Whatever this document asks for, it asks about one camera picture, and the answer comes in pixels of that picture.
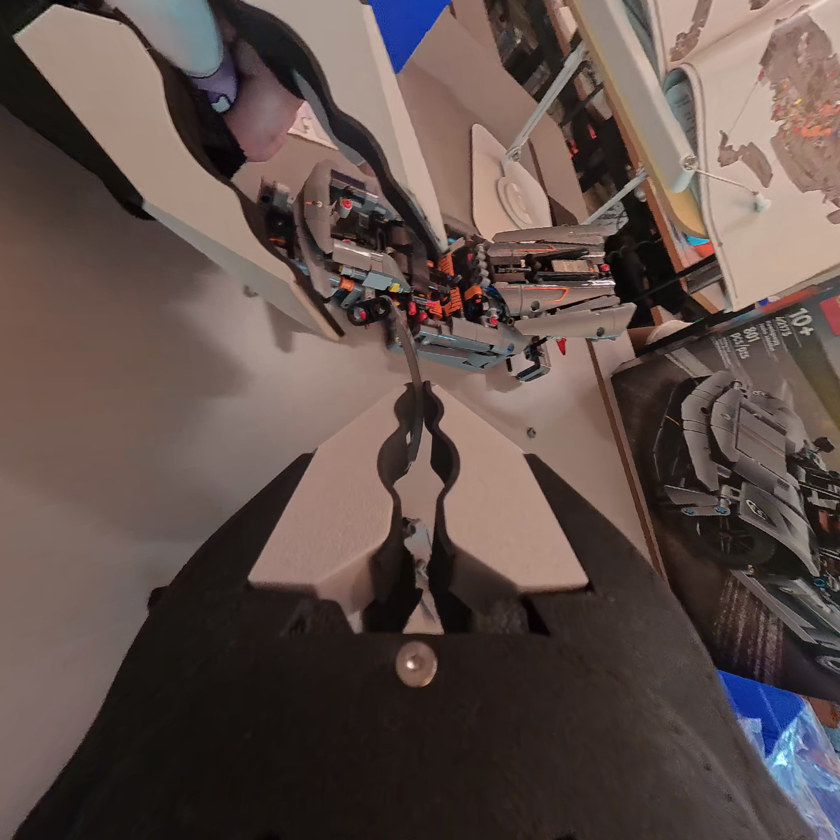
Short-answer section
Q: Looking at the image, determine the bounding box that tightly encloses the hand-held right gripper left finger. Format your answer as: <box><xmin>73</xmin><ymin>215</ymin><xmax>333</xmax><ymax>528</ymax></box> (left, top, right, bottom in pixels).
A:
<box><xmin>248</xmin><ymin>384</ymin><xmax>421</xmax><ymax>631</ymax></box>

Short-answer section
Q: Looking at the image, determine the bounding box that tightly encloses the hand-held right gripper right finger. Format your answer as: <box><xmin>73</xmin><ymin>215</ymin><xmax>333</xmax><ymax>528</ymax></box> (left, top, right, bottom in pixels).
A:
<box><xmin>423</xmin><ymin>382</ymin><xmax>589</xmax><ymax>624</ymax></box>

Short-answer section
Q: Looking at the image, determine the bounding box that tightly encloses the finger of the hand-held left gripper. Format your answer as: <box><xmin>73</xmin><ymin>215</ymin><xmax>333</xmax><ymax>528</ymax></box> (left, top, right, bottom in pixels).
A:
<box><xmin>223</xmin><ymin>0</ymin><xmax>455</xmax><ymax>256</ymax></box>
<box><xmin>13</xmin><ymin>0</ymin><xmax>347</xmax><ymax>343</ymax></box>

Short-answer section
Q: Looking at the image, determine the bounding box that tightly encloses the black curved lego strip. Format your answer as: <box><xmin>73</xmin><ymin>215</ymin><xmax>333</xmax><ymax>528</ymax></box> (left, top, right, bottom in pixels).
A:
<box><xmin>387</xmin><ymin>307</ymin><xmax>429</xmax><ymax>476</ymax></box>

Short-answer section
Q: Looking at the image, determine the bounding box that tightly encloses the grey lego car model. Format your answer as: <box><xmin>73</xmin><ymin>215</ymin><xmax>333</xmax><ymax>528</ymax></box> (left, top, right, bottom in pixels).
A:
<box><xmin>256</xmin><ymin>161</ymin><xmax>639</xmax><ymax>386</ymax></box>

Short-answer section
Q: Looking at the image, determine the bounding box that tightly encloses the lego car set box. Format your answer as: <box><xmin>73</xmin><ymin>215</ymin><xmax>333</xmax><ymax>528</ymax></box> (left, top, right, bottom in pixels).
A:
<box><xmin>610</xmin><ymin>276</ymin><xmax>840</xmax><ymax>706</ymax></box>

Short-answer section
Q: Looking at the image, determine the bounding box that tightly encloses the person's left hand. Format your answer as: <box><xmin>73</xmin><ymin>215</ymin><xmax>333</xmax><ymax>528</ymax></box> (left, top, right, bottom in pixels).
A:
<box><xmin>226</xmin><ymin>29</ymin><xmax>306</xmax><ymax>165</ymax></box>

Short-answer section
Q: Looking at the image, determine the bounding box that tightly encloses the blue plastic bin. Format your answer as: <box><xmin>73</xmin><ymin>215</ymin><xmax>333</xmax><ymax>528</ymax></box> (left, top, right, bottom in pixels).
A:
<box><xmin>718</xmin><ymin>669</ymin><xmax>811</xmax><ymax>746</ymax></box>
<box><xmin>366</xmin><ymin>0</ymin><xmax>422</xmax><ymax>74</ymax></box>

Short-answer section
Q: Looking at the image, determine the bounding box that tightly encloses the white instruction booklet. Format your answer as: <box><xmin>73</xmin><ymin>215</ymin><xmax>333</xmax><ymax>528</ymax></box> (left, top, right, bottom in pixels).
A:
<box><xmin>289</xmin><ymin>100</ymin><xmax>339</xmax><ymax>143</ymax></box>

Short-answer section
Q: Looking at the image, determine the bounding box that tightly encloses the cluttered storage shelf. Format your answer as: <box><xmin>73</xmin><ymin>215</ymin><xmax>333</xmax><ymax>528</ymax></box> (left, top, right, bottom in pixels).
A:
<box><xmin>486</xmin><ymin>0</ymin><xmax>664</xmax><ymax>277</ymax></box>

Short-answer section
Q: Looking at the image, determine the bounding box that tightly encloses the white desk lamp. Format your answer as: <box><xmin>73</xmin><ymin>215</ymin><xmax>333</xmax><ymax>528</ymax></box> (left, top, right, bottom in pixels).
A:
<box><xmin>469</xmin><ymin>42</ymin><xmax>588</xmax><ymax>245</ymax></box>

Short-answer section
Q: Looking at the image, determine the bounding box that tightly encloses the clear plastic bag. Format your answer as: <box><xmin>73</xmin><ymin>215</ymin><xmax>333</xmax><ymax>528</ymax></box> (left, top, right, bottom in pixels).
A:
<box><xmin>735</xmin><ymin>705</ymin><xmax>840</xmax><ymax>840</ymax></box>

